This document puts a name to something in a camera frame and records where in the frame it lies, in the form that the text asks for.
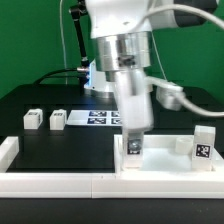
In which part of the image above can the white hanging cable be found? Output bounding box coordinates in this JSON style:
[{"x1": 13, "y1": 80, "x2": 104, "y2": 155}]
[{"x1": 59, "y1": 0, "x2": 69, "y2": 86}]

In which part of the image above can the white square table top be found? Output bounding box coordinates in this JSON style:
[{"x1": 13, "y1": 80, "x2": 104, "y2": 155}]
[{"x1": 114, "y1": 135, "x2": 224, "y2": 172}]

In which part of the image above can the white U-shaped obstacle fence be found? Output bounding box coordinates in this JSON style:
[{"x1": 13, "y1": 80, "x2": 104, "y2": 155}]
[{"x1": 0, "y1": 137, "x2": 224, "y2": 199}]

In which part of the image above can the black cable bundle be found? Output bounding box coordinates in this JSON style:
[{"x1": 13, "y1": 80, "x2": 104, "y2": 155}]
[{"x1": 32, "y1": 67, "x2": 90, "y2": 85}]

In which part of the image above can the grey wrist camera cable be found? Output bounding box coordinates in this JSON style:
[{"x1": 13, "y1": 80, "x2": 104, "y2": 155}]
[{"x1": 136, "y1": 3, "x2": 224, "y2": 118}]

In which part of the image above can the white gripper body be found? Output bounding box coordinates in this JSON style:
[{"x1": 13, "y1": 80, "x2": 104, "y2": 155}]
[{"x1": 115, "y1": 69, "x2": 154, "y2": 132}]

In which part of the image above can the white sheet with AprilTags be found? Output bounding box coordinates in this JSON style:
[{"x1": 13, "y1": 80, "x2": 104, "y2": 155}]
[{"x1": 67, "y1": 110, "x2": 121, "y2": 126}]

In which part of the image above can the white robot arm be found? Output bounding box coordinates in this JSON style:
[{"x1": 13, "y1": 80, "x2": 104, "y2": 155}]
[{"x1": 86, "y1": 0, "x2": 224, "y2": 133}]

